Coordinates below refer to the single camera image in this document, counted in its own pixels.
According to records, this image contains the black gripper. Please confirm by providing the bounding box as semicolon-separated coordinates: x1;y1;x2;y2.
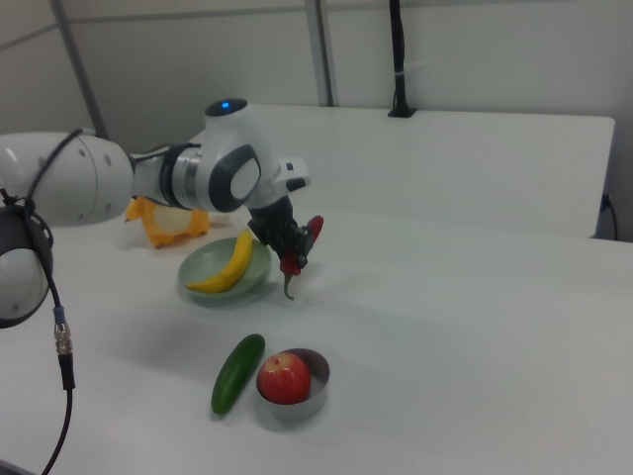
246;195;319;267

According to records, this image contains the red chili pepper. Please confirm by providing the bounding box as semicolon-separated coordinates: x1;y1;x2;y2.
278;214;325;302

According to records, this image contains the light green plastic plate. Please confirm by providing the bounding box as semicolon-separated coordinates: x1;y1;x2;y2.
177;237;274;310

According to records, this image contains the yellow banana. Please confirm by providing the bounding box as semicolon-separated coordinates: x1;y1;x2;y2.
185;230;255;294

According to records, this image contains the orange plush bird toy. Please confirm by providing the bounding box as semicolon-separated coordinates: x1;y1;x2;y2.
123;142;212;250

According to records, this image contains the red apple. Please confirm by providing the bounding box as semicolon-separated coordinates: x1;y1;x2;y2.
255;349;313;406

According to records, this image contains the round metal bowl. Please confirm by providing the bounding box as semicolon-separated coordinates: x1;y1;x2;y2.
255;347;331;421

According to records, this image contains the green cucumber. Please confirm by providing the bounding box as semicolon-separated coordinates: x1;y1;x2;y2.
211;333;267;417

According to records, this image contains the white desk with rounded corner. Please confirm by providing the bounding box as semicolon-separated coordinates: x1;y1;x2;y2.
190;102;617;240

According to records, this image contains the black pole with clamp foot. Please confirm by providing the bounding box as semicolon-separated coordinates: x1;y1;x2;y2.
387;0;421;119

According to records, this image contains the grey metal partition post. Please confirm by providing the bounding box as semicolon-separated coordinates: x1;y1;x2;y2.
303;0;341;108
47;0;111;141

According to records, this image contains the black cable with metal connector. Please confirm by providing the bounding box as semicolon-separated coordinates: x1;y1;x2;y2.
0;128;98;475

